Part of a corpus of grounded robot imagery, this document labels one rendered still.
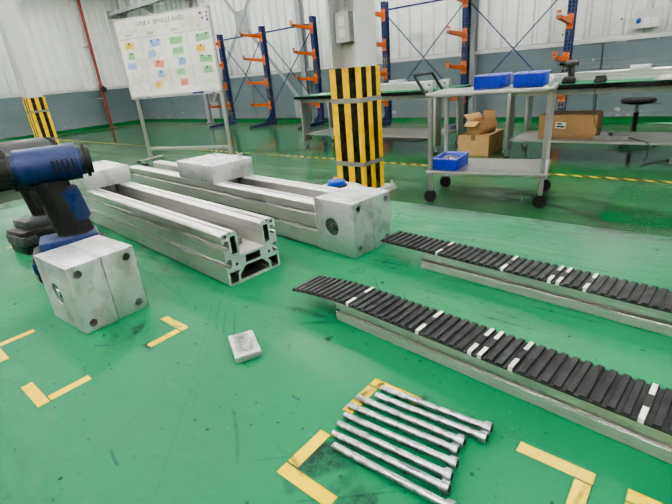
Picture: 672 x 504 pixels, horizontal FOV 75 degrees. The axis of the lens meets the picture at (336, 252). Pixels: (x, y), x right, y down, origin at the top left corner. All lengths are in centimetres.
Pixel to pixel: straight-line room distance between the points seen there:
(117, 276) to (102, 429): 24
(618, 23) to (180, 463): 802
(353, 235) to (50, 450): 48
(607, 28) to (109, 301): 795
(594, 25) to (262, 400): 797
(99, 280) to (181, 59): 592
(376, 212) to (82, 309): 46
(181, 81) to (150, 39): 64
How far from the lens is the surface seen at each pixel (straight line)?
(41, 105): 1083
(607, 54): 816
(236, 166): 105
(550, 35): 838
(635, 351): 56
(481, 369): 47
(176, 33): 652
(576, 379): 44
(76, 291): 65
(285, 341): 54
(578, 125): 543
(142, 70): 692
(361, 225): 73
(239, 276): 70
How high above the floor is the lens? 107
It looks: 22 degrees down
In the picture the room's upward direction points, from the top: 5 degrees counter-clockwise
